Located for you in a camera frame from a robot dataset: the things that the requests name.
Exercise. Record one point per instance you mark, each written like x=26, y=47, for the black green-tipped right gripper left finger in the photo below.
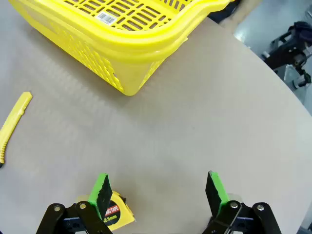
x=97, y=192

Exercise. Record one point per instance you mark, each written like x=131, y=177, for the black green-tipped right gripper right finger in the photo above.
x=217, y=192

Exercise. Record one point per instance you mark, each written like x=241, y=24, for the yellow tape measure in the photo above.
x=124, y=212

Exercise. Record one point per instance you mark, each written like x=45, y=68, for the yellow utility knife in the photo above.
x=14, y=117

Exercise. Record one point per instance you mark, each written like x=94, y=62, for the yellow plastic shopping basket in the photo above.
x=136, y=63

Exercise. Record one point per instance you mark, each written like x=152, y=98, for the black metal equipment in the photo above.
x=287, y=51

